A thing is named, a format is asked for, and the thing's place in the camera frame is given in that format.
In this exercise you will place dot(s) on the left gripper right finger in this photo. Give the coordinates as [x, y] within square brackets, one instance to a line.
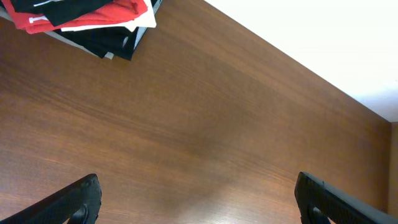
[320, 202]

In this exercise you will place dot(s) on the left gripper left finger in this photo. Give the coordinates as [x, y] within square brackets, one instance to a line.
[78, 202]

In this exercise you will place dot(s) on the red folded t-shirt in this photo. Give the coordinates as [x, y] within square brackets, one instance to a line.
[44, 16]

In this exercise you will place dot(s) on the white folded garment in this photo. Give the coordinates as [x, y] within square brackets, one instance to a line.
[147, 19]

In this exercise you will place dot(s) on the dark green t-shirt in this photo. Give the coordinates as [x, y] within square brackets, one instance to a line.
[58, 12]

